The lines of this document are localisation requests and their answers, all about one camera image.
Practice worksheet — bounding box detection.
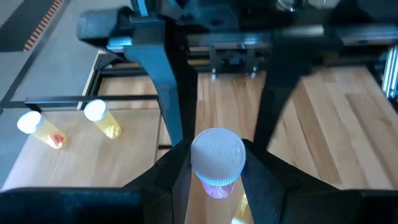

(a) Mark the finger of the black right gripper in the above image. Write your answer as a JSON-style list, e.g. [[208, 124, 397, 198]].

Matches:
[[123, 40, 199, 147], [254, 32, 314, 151]]

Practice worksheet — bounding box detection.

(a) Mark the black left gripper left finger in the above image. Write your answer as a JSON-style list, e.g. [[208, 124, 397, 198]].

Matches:
[[123, 139, 193, 224]]

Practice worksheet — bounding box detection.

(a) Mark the black mat striped edge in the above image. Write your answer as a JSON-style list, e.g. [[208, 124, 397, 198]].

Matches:
[[0, 0, 65, 52]]

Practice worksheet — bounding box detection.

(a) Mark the magenta medicine bottle white cap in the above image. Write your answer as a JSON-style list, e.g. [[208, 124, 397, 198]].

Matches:
[[190, 127, 247, 200]]

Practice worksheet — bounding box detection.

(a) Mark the yellow medicine bottle white cap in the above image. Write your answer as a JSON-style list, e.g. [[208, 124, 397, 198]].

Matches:
[[83, 99, 123, 139]]

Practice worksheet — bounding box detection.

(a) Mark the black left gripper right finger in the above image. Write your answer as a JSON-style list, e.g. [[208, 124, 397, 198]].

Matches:
[[240, 139, 337, 224]]

